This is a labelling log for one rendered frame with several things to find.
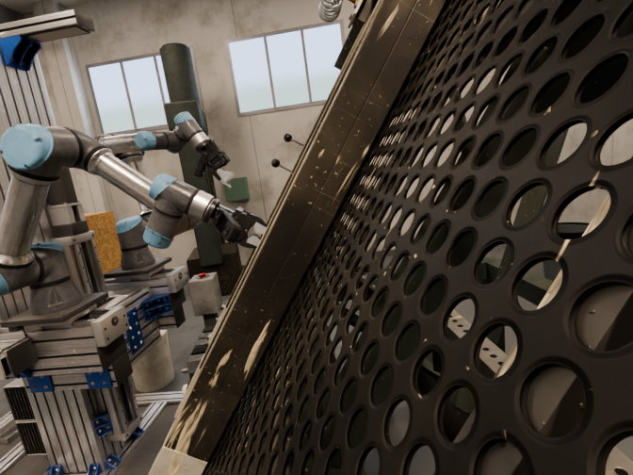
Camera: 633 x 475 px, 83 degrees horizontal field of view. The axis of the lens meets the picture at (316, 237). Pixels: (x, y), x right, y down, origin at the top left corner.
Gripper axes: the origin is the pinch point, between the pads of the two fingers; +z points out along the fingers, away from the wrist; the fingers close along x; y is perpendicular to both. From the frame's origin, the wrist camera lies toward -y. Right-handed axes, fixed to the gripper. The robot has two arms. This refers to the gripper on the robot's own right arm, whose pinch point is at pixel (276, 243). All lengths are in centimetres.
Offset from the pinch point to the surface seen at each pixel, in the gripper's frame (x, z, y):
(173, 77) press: -50, -163, 342
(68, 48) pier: -27, -333, 443
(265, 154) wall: -22, -42, 418
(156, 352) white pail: 136, -31, 142
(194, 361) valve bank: 58, -6, 27
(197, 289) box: 52, -19, 74
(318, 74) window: -145, -23, 401
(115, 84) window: -13, -267, 448
